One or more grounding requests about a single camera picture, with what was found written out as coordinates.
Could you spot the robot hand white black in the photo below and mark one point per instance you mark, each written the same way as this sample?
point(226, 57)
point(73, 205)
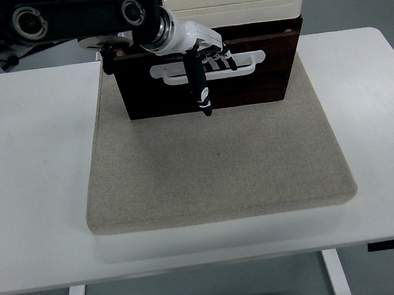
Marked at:
point(187, 34)

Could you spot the dark brown wooden drawer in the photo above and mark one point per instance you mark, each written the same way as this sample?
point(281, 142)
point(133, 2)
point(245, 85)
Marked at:
point(247, 88)

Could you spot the beige fabric mat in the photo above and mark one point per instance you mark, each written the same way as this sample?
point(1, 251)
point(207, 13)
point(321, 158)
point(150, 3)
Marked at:
point(219, 159)

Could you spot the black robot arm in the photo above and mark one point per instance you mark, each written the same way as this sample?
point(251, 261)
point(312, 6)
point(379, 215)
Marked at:
point(61, 17)

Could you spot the small white table bracket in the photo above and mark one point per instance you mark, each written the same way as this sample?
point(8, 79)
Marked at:
point(98, 56)

